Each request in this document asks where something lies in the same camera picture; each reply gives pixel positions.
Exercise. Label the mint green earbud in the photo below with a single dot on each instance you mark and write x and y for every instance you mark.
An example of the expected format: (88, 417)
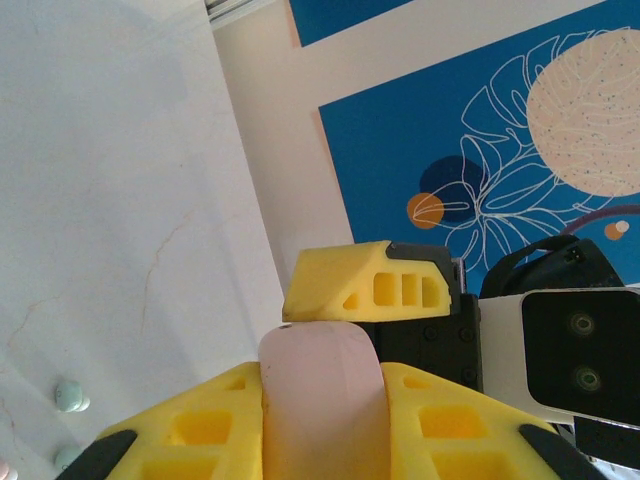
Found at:
(69, 394)
(66, 459)

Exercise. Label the blue poster with beige circle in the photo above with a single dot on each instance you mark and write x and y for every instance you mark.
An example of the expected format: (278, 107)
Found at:
(400, 165)

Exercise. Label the aluminium frame post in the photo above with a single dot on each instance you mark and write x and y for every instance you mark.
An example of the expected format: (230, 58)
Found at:
(240, 7)

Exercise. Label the blue floral wall poster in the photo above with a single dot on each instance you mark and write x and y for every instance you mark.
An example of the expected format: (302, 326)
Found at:
(340, 20)

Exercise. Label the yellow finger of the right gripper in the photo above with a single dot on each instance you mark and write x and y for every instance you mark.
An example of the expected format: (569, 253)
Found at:
(320, 280)

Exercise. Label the pink earbud charging case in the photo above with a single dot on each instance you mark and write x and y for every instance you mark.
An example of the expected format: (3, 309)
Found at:
(320, 390)

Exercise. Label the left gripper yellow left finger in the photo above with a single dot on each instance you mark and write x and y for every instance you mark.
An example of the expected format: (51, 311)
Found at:
(240, 425)

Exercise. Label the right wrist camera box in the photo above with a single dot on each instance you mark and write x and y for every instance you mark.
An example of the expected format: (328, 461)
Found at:
(575, 350)

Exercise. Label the pink earbud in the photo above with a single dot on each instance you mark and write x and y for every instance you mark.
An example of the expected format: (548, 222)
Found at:
(5, 471)

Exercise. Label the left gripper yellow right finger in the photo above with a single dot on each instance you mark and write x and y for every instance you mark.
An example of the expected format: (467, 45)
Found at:
(405, 425)

